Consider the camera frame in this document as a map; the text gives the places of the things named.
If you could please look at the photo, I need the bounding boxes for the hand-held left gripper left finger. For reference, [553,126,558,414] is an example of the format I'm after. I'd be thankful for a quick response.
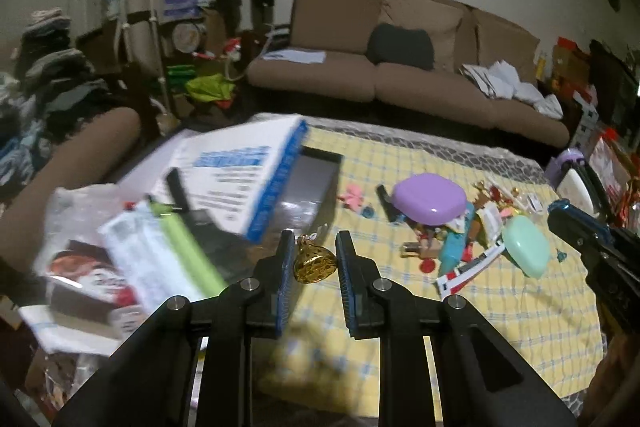
[52,229,296,427]

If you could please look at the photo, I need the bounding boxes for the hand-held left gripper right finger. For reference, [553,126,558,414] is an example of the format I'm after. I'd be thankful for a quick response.
[335,230,578,427]

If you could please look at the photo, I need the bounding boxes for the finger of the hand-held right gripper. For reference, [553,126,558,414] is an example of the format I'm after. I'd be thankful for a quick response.
[547,199,613,253]

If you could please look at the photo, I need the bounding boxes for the gold ornament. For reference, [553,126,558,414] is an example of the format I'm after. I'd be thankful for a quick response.
[292,234,338,284]

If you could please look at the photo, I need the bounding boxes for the lime green tube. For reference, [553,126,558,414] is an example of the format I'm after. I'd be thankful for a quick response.
[149,201,227,304]

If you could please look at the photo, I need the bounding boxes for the person's right forearm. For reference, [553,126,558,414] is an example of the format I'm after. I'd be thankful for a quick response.
[582,332,640,427]

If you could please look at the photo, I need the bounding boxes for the mint green case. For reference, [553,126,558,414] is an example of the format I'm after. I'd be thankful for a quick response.
[501,215,551,279]

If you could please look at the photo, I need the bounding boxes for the pink flower toy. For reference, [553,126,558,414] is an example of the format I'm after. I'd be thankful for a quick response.
[339,186,367,210]

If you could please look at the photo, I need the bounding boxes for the black stick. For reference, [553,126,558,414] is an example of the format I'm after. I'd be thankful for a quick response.
[376,184,407,224]

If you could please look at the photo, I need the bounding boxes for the black tray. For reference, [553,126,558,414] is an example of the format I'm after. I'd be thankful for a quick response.
[282,146,344,229]

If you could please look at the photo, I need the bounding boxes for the yellow checked tablecloth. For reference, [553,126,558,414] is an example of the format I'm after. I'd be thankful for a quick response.
[200,127,608,418]

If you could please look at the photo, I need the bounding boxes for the red and white tube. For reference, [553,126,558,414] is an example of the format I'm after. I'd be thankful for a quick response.
[435,239,507,299]

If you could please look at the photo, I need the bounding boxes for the teal toy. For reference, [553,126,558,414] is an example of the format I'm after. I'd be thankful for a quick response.
[439,202,477,276]

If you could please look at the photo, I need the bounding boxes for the purple case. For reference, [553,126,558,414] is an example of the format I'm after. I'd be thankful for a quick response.
[391,173,468,225]

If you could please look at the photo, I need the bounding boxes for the blue and white box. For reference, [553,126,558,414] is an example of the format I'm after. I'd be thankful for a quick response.
[170,114,308,243]

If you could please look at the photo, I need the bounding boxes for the white clothes pile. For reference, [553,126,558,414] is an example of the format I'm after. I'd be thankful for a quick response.
[460,61,565,118]

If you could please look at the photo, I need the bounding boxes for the clear plastic bag of packets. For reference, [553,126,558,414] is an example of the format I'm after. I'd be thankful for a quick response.
[32,184,151,355]

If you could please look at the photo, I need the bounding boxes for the green bag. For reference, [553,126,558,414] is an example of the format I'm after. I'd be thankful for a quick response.
[185,73,236,106]

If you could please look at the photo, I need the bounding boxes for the brown sofa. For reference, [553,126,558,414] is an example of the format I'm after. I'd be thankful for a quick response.
[247,0,571,150]

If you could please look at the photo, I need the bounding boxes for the white papers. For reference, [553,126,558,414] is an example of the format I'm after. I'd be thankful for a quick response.
[262,48,327,64]

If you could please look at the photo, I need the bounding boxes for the black cushion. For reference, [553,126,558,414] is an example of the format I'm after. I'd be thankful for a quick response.
[367,23,435,71]

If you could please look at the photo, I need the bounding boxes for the brown armchair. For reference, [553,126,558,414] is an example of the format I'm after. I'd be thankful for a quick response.
[0,107,142,270]

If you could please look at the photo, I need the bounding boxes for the black speaker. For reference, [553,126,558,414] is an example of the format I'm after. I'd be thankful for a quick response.
[251,0,275,28]
[215,0,242,34]

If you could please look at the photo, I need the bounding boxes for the stack of purple boxes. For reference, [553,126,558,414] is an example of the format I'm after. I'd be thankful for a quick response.
[164,0,217,18]

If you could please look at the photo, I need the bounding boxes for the white pipe rack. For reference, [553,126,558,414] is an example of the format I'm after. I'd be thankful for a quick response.
[114,0,173,118]

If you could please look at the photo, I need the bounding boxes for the pile of dark clothes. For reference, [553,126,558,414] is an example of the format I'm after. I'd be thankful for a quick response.
[0,8,113,190]

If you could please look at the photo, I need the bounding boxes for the white bag with black strap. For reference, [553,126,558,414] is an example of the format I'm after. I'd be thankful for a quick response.
[545,149,602,214]

